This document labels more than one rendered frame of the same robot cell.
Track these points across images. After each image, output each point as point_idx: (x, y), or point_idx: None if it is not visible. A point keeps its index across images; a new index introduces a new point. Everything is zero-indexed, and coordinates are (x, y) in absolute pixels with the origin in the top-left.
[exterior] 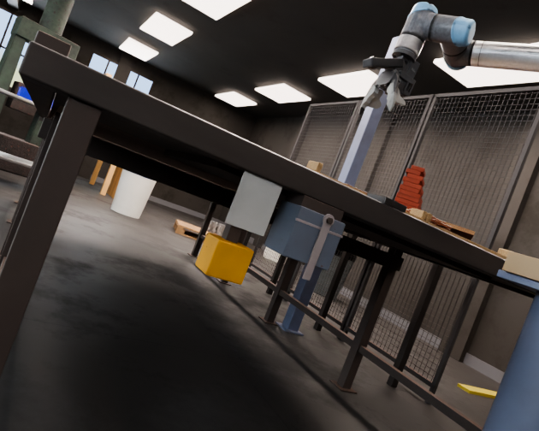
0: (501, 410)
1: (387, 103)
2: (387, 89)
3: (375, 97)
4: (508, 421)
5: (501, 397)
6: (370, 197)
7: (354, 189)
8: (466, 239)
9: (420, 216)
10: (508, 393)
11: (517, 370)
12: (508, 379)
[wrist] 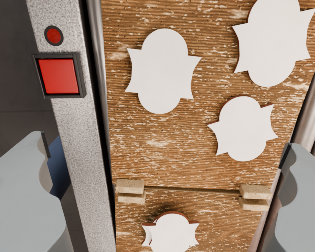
0: (62, 146)
1: (37, 136)
2: (58, 226)
3: (266, 236)
4: (57, 144)
5: (63, 150)
6: (31, 24)
7: (104, 48)
8: (116, 236)
9: (118, 179)
10: (57, 152)
11: (50, 160)
12: (57, 157)
